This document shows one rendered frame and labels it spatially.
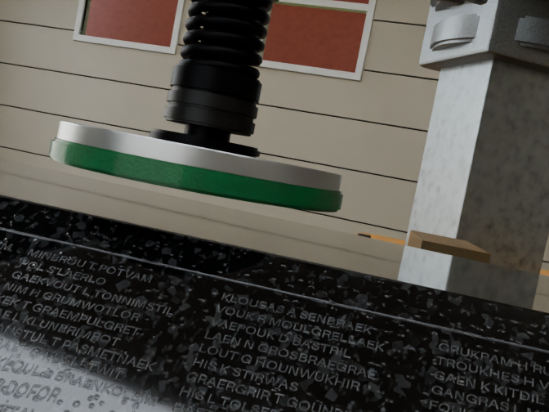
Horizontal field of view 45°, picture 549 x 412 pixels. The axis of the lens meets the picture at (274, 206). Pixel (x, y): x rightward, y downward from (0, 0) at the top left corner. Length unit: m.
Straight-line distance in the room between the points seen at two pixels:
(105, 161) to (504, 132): 0.93
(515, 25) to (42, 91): 7.47
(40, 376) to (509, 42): 0.99
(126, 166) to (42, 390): 0.14
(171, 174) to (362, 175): 6.27
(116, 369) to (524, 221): 1.00
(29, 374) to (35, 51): 8.19
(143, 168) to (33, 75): 8.11
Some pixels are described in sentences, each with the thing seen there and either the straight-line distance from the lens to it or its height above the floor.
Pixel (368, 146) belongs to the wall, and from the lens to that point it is 6.66.
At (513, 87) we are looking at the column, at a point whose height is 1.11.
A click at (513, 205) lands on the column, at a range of 1.27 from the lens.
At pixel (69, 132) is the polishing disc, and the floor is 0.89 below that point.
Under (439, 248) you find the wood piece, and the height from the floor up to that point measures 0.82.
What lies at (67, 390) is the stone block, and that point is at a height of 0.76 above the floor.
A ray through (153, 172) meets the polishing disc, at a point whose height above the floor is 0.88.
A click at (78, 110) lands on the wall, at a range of 8.06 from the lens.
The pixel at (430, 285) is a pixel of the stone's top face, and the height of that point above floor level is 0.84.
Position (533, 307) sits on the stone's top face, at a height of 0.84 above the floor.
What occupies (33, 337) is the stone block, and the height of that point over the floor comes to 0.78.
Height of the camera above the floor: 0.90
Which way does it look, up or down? 3 degrees down
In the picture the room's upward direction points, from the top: 11 degrees clockwise
